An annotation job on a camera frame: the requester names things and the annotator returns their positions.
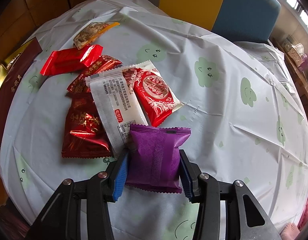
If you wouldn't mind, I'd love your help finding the purple snack pack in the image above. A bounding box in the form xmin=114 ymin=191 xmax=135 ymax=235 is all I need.
xmin=126 ymin=124 xmax=191 ymax=193

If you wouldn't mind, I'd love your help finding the slim red gold-print snack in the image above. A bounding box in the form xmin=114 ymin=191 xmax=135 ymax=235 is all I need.
xmin=67 ymin=55 xmax=122 ymax=95

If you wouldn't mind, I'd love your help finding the dark maroon cushion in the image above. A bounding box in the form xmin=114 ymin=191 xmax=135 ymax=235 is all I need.
xmin=0 ymin=205 xmax=30 ymax=239

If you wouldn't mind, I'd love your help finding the dark red foil snack bag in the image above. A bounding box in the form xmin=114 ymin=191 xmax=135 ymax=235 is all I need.
xmin=61 ymin=93 xmax=113 ymax=159

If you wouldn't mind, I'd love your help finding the white cloud-print tablecloth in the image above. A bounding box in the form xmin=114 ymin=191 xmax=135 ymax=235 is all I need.
xmin=0 ymin=0 xmax=308 ymax=239

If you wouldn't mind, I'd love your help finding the red white patterned snack pack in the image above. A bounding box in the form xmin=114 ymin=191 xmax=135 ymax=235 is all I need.
xmin=133 ymin=60 xmax=183 ymax=127

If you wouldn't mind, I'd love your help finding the plain bright red snack pack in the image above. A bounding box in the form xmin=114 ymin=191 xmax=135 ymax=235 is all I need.
xmin=40 ymin=44 xmax=103 ymax=76

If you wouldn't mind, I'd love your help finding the maroon and gold gift box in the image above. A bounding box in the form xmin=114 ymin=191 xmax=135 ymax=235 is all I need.
xmin=0 ymin=37 xmax=42 ymax=146

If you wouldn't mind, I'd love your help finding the mixed nuts pack, orange edge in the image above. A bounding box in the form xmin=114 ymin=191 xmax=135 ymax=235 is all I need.
xmin=73 ymin=22 xmax=120 ymax=50

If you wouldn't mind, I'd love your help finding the yellow and blue chair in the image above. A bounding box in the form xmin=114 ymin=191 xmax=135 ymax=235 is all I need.
xmin=149 ymin=0 xmax=281 ymax=43

